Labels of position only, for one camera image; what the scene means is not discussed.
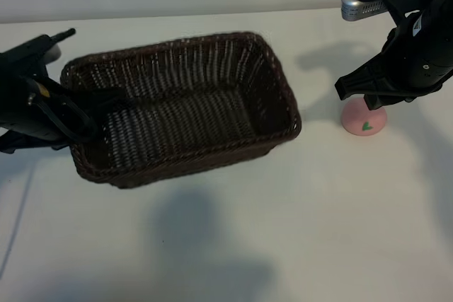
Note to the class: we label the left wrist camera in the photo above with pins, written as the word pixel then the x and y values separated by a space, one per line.
pixel 32 49

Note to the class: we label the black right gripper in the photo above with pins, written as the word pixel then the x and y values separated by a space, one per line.
pixel 417 58

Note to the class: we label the pink peach with green leaf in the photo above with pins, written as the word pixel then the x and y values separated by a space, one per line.
pixel 361 121

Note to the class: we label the dark brown wicker basket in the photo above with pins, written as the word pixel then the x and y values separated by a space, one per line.
pixel 198 111

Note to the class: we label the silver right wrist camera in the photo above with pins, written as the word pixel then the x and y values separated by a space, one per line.
pixel 357 6

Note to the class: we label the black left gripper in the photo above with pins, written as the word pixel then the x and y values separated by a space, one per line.
pixel 24 104

